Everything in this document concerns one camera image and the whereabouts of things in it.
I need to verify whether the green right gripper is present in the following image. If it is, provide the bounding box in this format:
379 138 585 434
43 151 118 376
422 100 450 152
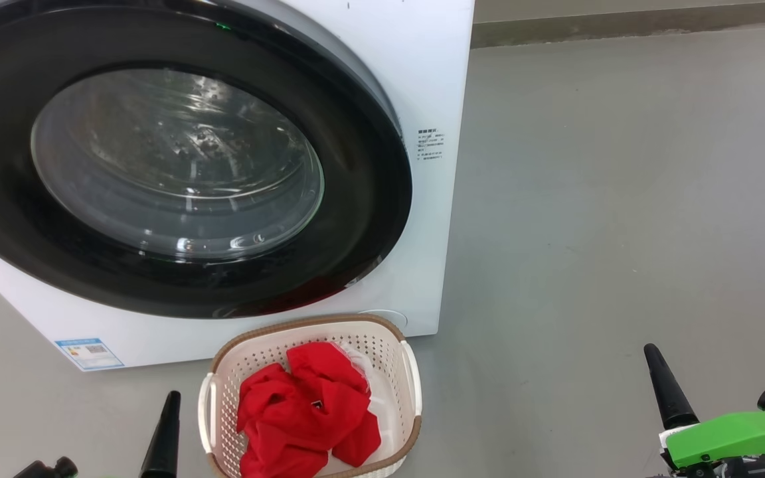
643 343 765 469

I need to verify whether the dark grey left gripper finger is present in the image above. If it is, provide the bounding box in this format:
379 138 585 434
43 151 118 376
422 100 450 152
139 390 182 478

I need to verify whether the red garment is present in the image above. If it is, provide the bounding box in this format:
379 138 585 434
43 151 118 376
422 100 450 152
236 342 382 478

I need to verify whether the black round glass washer door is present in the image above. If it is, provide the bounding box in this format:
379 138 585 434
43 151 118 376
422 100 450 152
0 0 414 319

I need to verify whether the cream perforated basket brown rim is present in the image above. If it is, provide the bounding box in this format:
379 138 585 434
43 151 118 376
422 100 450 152
198 314 423 478

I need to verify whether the white front-load washing machine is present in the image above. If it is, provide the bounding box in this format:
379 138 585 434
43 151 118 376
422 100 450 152
0 0 476 372

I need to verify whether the blue energy label sticker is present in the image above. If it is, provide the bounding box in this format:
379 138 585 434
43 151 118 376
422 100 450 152
54 338 126 371

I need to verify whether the round white filter cover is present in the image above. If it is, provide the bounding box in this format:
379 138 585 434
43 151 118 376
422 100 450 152
356 309 408 331

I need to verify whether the grey skirting board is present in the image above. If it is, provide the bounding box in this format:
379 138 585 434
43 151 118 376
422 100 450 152
471 0 765 48

